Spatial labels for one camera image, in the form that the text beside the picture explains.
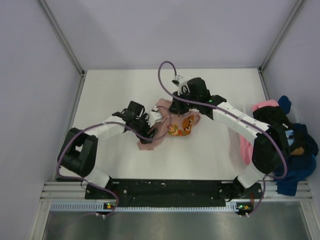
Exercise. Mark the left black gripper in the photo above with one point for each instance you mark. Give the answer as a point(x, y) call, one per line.
point(145, 118)

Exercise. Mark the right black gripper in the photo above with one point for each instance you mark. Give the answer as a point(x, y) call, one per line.
point(176, 107)

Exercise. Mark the dusty pink t shirt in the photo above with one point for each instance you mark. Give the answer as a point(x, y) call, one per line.
point(174, 125)

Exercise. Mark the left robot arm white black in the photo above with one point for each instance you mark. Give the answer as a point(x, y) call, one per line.
point(82, 150)

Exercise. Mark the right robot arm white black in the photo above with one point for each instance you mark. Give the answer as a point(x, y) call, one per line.
point(269, 141)

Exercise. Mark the bright pink t shirt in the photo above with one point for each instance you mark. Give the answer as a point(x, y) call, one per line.
point(246, 149)

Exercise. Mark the black t shirt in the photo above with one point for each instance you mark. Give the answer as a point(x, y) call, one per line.
point(274, 115)

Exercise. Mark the white plastic bin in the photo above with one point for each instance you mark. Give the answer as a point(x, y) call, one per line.
point(293, 115)

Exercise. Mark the navy blue t shirt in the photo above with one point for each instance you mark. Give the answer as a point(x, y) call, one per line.
point(299, 167)

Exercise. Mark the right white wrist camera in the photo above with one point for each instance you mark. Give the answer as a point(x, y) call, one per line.
point(181, 84)

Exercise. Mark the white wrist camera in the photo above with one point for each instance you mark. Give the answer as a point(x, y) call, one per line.
point(181, 84)
point(158, 114)

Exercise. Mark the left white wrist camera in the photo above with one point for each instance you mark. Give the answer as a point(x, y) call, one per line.
point(158, 114)

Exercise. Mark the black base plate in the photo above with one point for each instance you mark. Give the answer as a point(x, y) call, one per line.
point(174, 193)

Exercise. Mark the light blue cable duct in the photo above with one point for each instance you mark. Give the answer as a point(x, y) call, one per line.
point(103, 207)

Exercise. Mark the aluminium frame rail right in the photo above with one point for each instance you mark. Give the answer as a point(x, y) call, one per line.
point(290, 20)

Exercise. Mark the aluminium frame rail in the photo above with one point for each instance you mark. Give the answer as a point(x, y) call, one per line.
point(61, 36)
point(290, 20)

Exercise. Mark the aluminium frame rail left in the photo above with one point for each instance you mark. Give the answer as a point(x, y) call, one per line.
point(61, 36)

